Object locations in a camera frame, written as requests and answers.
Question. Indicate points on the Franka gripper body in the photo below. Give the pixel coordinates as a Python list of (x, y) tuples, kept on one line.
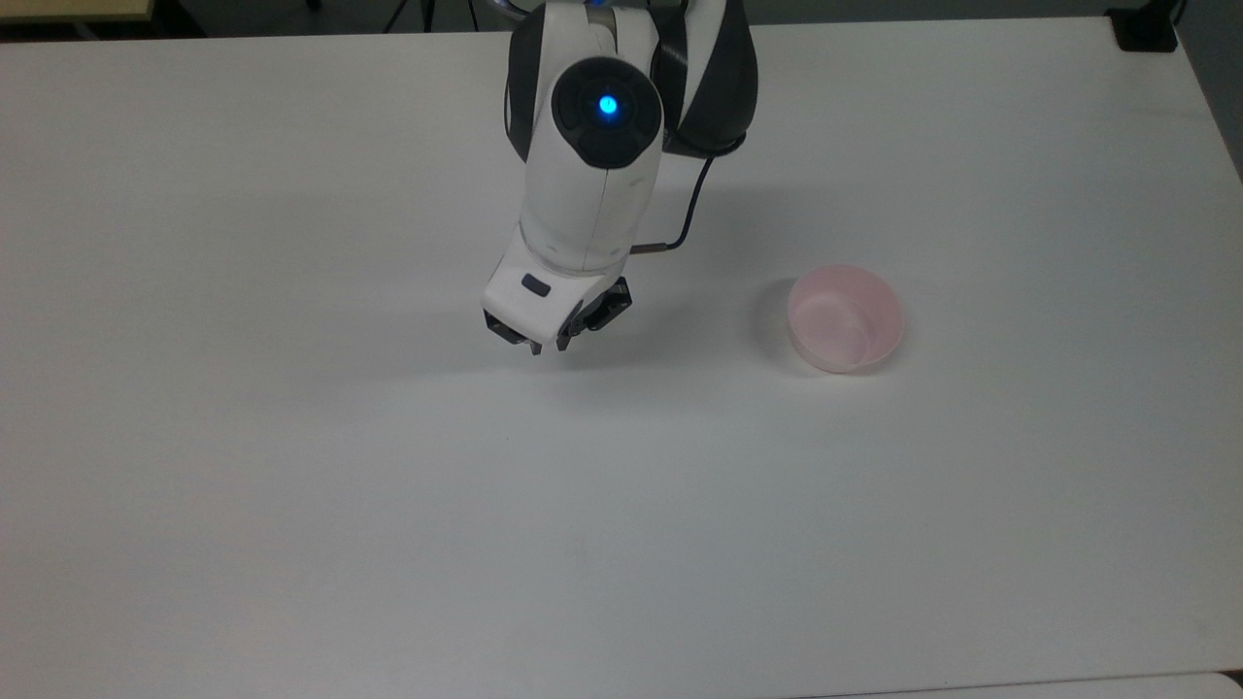
[(544, 291)]

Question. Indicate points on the black table clamp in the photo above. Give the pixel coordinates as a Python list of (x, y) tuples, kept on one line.
[(1144, 31)]

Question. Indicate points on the pink plastic bowl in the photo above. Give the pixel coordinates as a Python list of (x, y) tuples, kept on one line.
[(845, 320)]

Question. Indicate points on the light wooden table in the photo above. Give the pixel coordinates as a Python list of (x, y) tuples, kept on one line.
[(73, 9)]

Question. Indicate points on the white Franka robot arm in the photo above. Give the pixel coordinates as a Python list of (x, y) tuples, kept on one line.
[(592, 146)]

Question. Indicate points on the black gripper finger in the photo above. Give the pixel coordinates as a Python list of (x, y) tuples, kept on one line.
[(510, 330), (604, 306)]

